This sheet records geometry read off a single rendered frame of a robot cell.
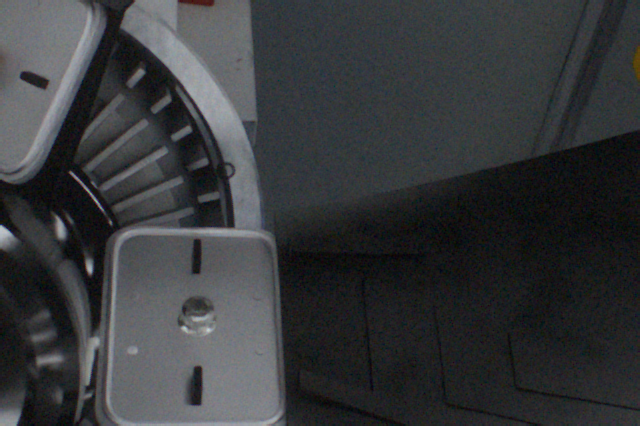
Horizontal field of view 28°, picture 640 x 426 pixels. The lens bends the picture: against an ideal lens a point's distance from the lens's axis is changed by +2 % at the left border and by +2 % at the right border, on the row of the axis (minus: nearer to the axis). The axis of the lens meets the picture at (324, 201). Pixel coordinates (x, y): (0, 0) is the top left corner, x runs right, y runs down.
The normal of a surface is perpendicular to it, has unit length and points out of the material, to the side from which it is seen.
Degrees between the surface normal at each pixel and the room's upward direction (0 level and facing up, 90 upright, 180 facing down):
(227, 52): 0
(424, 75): 90
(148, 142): 48
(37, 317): 57
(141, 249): 0
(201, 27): 0
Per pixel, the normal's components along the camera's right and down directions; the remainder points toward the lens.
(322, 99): 0.07, 0.75
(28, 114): -0.58, -0.26
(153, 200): 0.22, 0.11
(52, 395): -0.12, 0.12
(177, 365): 0.12, -0.66
